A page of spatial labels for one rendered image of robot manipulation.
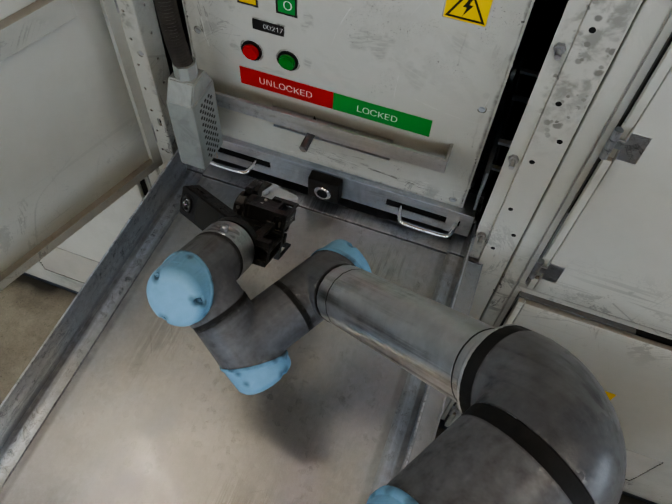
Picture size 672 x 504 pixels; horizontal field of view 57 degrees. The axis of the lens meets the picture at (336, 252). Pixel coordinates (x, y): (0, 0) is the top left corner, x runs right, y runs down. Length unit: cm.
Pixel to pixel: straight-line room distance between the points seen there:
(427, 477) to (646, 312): 76
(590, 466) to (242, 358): 42
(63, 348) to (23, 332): 109
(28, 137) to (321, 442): 65
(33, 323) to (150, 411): 119
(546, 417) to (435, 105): 60
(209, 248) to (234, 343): 11
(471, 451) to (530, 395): 6
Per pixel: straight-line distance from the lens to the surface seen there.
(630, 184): 91
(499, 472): 43
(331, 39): 93
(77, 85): 108
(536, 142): 89
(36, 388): 105
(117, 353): 105
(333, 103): 100
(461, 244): 114
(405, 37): 89
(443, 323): 57
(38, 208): 116
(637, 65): 81
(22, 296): 222
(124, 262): 113
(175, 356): 103
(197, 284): 69
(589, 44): 79
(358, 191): 112
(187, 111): 99
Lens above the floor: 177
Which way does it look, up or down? 57 degrees down
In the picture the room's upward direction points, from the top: 4 degrees clockwise
